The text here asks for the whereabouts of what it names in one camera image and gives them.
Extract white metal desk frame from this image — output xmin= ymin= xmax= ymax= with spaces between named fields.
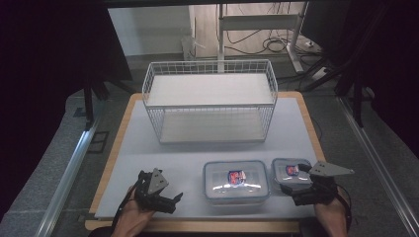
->
xmin=216 ymin=1 xmax=306 ymax=75

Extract black floor cables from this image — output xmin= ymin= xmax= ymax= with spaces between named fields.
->
xmin=224 ymin=29 xmax=299 ymax=56

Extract black floor plate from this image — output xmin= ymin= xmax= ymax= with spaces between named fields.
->
xmin=87 ymin=130 xmax=111 ymax=154

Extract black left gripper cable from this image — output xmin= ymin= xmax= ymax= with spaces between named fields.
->
xmin=111 ymin=183 xmax=140 ymax=233

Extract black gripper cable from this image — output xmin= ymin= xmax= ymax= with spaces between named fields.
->
xmin=111 ymin=183 xmax=140 ymax=233
xmin=335 ymin=184 xmax=354 ymax=231

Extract white wire shelf rack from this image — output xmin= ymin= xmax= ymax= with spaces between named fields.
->
xmin=141 ymin=58 xmax=279 ymax=145

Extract person's right hand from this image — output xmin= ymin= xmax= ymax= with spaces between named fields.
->
xmin=312 ymin=193 xmax=349 ymax=237

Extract aluminium rail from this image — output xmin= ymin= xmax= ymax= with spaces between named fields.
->
xmin=339 ymin=96 xmax=419 ymax=237
xmin=34 ymin=126 xmax=97 ymax=237

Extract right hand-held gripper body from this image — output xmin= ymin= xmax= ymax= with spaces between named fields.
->
xmin=292 ymin=160 xmax=356 ymax=207

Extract small clear food container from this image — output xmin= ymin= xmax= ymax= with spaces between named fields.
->
xmin=270 ymin=157 xmax=314 ymax=193

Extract large clear food container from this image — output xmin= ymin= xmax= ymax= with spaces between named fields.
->
xmin=202 ymin=159 xmax=272 ymax=207

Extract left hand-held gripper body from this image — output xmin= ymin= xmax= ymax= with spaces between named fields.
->
xmin=133 ymin=168 xmax=170 ymax=211

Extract black metal stand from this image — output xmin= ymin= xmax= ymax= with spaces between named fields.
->
xmin=335 ymin=74 xmax=368 ymax=128
xmin=81 ymin=77 xmax=111 ymax=131

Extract person's left hand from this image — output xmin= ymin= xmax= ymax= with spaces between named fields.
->
xmin=111 ymin=186 xmax=156 ymax=237

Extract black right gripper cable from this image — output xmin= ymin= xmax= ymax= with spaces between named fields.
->
xmin=335 ymin=184 xmax=354 ymax=231

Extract white table mat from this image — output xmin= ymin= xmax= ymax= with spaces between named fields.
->
xmin=94 ymin=97 xmax=330 ymax=221

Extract white power strip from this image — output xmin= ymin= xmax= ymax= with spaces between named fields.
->
xmin=310 ymin=66 xmax=328 ymax=82

